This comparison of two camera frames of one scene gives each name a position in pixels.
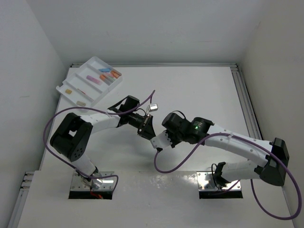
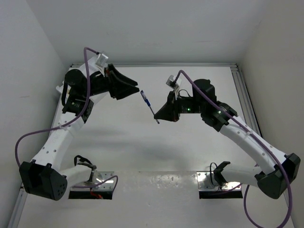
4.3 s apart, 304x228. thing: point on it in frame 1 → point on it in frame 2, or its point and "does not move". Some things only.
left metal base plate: (94, 184) does not move
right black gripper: (174, 142) → (170, 111)
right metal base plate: (205, 183) does not move
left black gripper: (146, 130) → (111, 83)
